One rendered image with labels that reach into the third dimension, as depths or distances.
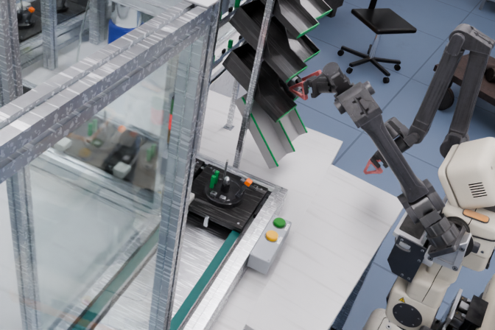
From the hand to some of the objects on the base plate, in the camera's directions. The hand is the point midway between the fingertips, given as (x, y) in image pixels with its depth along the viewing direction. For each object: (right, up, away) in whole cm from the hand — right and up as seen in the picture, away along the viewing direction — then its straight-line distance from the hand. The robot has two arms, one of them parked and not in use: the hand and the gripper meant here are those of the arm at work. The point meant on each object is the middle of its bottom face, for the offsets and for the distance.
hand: (297, 84), depth 201 cm
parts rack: (-25, -25, +25) cm, 44 cm away
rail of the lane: (-25, -67, -31) cm, 78 cm away
